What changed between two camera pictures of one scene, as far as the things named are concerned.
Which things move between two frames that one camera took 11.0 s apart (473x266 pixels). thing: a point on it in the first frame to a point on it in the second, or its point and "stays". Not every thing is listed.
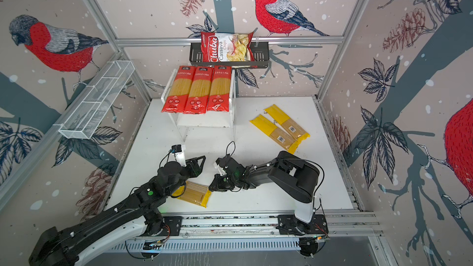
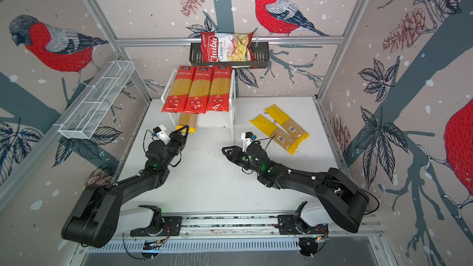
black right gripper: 217,181 to 236,151
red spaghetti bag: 219,99 stays
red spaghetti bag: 198,98 stays
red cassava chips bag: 226,47 stays
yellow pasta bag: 279,135 stays
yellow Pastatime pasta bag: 195,193 to 189,119
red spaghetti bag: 177,96 stays
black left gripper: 191,165 to 180,140
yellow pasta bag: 290,125 stays
